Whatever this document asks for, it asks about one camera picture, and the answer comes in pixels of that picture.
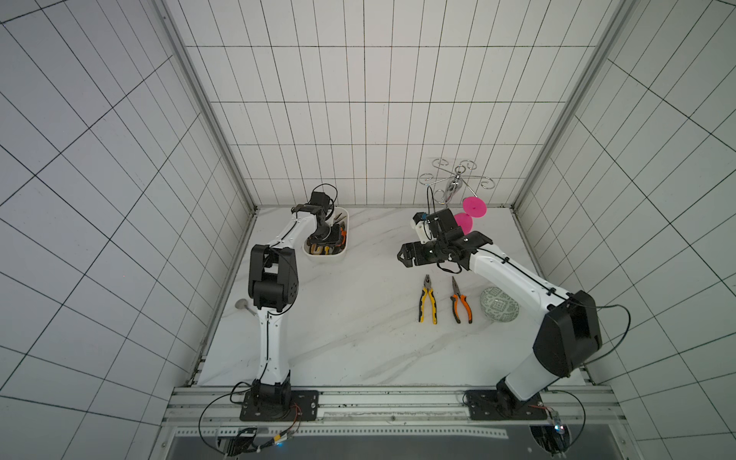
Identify white plastic storage box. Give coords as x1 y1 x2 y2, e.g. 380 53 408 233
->
302 207 350 263

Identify yellow combination pliers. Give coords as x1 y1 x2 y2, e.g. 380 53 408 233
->
418 274 438 325

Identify orange long nose pliers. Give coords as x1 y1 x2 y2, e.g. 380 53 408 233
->
450 277 473 324

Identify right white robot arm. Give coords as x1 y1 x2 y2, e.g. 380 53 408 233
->
397 231 602 418

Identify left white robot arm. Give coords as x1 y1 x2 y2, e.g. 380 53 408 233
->
247 202 335 413

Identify lower pink cup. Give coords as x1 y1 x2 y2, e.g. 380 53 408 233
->
454 213 473 235

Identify pink cup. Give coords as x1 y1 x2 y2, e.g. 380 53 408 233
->
454 213 473 235
463 197 488 219

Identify upper pink cup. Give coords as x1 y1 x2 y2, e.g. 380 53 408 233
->
463 197 488 219

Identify chrome cup holder stand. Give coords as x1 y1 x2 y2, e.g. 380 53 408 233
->
418 158 496 212

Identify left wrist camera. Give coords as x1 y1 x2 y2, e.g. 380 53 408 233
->
308 191 335 214

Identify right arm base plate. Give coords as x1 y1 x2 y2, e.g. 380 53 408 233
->
462 389 548 422

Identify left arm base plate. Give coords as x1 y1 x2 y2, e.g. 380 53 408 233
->
239 390 320 422

